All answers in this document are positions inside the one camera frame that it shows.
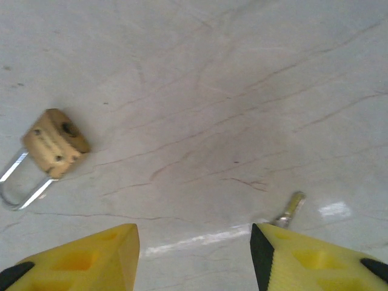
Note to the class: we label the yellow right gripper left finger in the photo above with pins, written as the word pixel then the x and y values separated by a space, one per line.
pixel 75 266

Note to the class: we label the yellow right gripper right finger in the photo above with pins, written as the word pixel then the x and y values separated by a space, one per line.
pixel 309 263

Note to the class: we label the silver square-head key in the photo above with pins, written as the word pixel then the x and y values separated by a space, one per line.
pixel 292 207

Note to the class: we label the small brass padlock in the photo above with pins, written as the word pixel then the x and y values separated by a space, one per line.
pixel 51 142

